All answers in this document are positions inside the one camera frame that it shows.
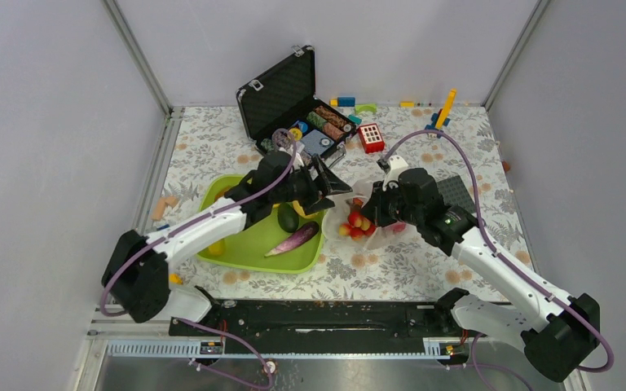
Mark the green avocado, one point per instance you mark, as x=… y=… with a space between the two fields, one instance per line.
x=287 y=217

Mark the blue block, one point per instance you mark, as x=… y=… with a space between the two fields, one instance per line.
x=346 y=101

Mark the yellow banana piece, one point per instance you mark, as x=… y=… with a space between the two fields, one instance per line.
x=217 y=249

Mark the green arch block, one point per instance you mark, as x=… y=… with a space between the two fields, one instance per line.
x=365 y=107

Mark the grey building baseplate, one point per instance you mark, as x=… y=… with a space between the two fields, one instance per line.
x=455 y=193

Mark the yellow lemon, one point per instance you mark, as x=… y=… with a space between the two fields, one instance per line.
x=301 y=212

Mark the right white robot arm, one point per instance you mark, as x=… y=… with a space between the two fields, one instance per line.
x=555 y=330

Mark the blue yellow block tower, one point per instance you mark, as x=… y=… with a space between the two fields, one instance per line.
x=441 y=119

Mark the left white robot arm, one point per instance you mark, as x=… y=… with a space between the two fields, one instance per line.
x=138 y=273

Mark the purple eggplant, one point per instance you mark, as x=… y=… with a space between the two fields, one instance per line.
x=297 y=239

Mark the red apple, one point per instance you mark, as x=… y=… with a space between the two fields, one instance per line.
x=398 y=227

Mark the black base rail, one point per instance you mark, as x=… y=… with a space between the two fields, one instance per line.
x=329 y=327

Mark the tan wooden block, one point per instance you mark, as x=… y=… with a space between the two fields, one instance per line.
x=162 y=205

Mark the black poker chip case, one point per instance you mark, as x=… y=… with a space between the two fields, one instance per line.
x=284 y=98

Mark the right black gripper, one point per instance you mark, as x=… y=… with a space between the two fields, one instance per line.
x=375 y=207

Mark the clear zip top bag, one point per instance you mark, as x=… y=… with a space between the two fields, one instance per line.
x=333 y=218

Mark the red building block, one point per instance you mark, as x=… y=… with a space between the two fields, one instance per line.
x=371 y=138

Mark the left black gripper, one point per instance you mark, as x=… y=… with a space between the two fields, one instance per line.
x=326 y=183

